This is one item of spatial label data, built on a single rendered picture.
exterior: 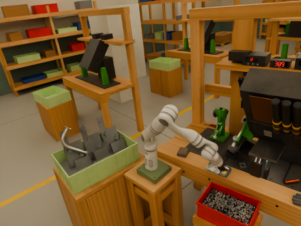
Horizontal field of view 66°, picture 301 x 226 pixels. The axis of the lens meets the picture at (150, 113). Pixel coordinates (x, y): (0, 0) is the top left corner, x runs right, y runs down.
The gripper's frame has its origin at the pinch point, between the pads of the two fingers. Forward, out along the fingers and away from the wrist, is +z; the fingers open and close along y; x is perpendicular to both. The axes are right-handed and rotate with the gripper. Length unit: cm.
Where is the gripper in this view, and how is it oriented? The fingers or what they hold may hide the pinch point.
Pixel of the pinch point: (222, 169)
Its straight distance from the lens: 165.9
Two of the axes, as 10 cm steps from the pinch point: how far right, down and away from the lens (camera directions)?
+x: -4.7, 8.3, -2.9
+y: -7.5, -2.1, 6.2
